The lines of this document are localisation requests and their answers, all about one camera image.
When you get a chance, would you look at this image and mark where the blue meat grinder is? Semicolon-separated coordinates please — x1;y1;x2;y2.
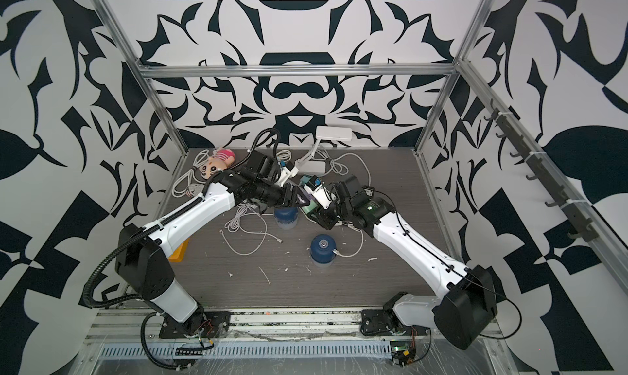
310;234;336;265
273;207;299;230

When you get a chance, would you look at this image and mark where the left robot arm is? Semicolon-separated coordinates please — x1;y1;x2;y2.
82;152;309;337

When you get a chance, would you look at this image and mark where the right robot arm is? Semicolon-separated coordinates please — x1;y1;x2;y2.
303;175;507;350

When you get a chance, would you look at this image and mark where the cartoon head toy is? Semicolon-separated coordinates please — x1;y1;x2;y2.
199;149;236;180

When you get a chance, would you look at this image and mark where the white desk lamp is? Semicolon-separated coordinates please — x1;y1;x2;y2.
292;126;353;176

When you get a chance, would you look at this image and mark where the yellow power strip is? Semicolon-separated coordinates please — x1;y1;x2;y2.
168;239;189;263

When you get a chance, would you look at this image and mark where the wall hook rack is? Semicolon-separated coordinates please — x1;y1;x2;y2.
487;102;600;242

